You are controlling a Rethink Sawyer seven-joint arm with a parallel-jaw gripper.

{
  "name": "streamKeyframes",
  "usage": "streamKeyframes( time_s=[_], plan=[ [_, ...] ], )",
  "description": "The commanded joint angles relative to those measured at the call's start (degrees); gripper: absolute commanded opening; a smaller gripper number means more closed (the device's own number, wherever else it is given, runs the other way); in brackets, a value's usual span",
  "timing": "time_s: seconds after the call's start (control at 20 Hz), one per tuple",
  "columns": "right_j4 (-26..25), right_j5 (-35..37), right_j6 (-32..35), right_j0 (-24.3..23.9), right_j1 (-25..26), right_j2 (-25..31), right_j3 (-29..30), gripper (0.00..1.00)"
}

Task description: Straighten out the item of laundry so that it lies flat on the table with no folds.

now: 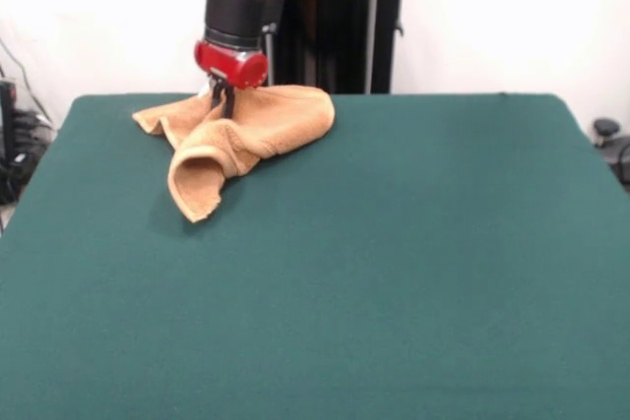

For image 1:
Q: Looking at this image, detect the black power strip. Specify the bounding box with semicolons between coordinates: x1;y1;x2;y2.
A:
12;110;55;180

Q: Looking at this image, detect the black chair caster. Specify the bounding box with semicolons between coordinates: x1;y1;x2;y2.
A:
593;118;622;149

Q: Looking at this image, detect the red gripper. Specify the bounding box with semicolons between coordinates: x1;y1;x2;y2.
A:
193;39;271;120

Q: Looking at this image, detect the tan terry towel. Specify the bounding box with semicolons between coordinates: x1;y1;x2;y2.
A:
131;84;337;224

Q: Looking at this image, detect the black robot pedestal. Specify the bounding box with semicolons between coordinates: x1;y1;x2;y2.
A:
263;0;427;95

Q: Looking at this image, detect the black chair base leg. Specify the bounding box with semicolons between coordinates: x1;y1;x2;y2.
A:
603;137;630;190

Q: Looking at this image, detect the grey cable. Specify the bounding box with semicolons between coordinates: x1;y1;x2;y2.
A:
0;38;53;126

